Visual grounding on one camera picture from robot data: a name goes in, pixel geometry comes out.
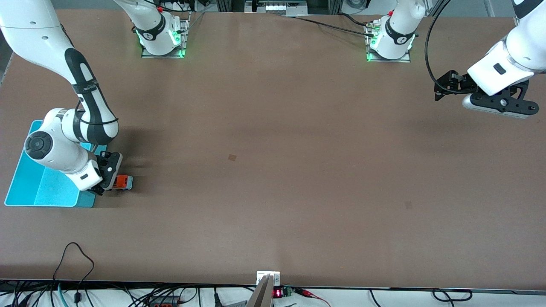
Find blue plastic box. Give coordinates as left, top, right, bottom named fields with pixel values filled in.
left=4, top=121, right=107, bottom=208

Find grey box with white lights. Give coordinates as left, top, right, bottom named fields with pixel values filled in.
left=245, top=0, right=308, bottom=17

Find white mounting plate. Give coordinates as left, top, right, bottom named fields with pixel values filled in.
left=256, top=271, right=281, bottom=286

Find red clip leads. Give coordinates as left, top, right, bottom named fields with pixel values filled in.
left=294, top=288, right=331, bottom=307

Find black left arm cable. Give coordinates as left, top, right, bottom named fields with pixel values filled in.
left=425, top=0, right=477, bottom=94

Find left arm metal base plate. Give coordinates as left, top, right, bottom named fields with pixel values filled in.
left=365, top=19, right=412, bottom=64

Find thin black looped cable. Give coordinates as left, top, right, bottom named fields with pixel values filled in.
left=52, top=242, right=95, bottom=304

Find short black tabletop cable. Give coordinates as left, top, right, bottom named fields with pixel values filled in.
left=339, top=13, right=376, bottom=27

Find long black tabletop cable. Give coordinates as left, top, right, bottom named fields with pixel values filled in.
left=273, top=14, right=377, bottom=38

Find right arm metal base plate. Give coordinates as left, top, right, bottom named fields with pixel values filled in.
left=141, top=12, right=190, bottom=59

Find grey aluminium camera post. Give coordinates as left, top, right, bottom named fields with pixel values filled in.
left=247, top=274, right=274, bottom=307

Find black coiled cable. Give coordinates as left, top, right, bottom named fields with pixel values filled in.
left=432, top=289, right=473, bottom=302

